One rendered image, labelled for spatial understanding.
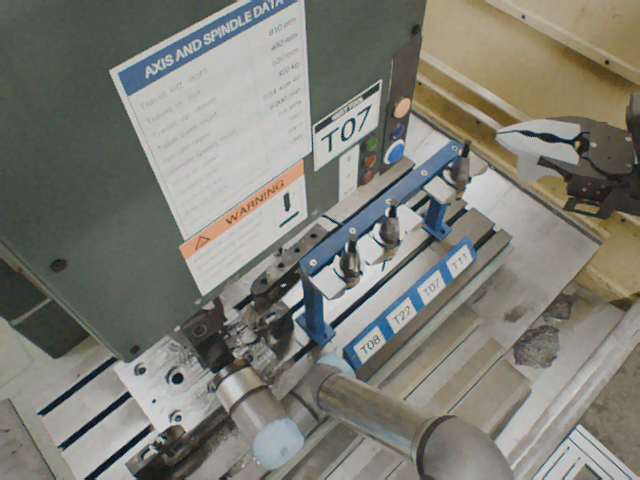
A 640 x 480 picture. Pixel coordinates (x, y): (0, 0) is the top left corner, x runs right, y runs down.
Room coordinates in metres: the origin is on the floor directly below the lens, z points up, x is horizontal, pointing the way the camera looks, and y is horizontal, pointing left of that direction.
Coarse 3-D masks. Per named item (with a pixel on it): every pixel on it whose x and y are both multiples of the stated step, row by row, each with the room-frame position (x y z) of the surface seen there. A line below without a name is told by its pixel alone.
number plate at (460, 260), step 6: (462, 252) 0.67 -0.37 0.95; (468, 252) 0.68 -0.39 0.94; (450, 258) 0.65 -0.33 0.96; (456, 258) 0.66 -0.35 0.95; (462, 258) 0.66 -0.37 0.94; (468, 258) 0.67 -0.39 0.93; (450, 264) 0.64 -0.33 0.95; (456, 264) 0.65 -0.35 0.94; (462, 264) 0.65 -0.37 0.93; (468, 264) 0.65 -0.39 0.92; (450, 270) 0.63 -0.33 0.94; (456, 270) 0.63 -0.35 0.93
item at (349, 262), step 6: (342, 252) 0.50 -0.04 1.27; (348, 252) 0.49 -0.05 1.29; (354, 252) 0.49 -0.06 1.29; (342, 258) 0.49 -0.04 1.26; (348, 258) 0.49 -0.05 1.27; (354, 258) 0.49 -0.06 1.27; (342, 264) 0.49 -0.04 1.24; (348, 264) 0.48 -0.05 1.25; (354, 264) 0.48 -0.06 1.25; (360, 264) 0.49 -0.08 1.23; (342, 270) 0.49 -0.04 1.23; (348, 270) 0.48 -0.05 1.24; (354, 270) 0.48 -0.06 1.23
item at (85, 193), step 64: (0, 0) 0.24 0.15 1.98; (64, 0) 0.26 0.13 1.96; (128, 0) 0.28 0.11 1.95; (192, 0) 0.31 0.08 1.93; (320, 0) 0.38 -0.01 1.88; (384, 0) 0.43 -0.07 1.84; (0, 64) 0.23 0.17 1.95; (64, 64) 0.25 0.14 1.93; (320, 64) 0.38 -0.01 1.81; (384, 64) 0.44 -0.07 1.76; (0, 128) 0.22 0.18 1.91; (64, 128) 0.24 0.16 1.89; (128, 128) 0.26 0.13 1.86; (384, 128) 0.44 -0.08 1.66; (0, 192) 0.20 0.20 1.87; (64, 192) 0.22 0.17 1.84; (128, 192) 0.25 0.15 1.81; (320, 192) 0.38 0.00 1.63; (64, 256) 0.21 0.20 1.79; (128, 256) 0.23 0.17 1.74; (256, 256) 0.31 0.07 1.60; (128, 320) 0.21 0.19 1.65
